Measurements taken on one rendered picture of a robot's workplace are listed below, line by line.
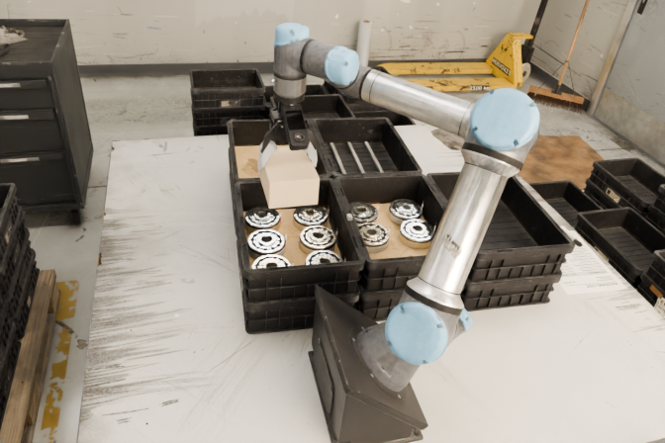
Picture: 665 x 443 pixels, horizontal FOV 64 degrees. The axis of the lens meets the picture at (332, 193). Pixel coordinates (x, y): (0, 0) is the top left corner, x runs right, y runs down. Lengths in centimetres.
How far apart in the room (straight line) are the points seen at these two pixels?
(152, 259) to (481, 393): 99
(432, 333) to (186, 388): 63
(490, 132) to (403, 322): 38
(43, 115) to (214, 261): 132
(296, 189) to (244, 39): 353
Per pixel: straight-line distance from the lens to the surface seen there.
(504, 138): 99
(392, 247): 156
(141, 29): 468
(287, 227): 159
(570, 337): 168
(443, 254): 102
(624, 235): 283
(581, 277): 190
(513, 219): 182
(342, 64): 114
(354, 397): 111
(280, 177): 128
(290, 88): 123
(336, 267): 133
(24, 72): 266
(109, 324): 155
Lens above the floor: 181
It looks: 34 degrees down
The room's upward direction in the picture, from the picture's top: 6 degrees clockwise
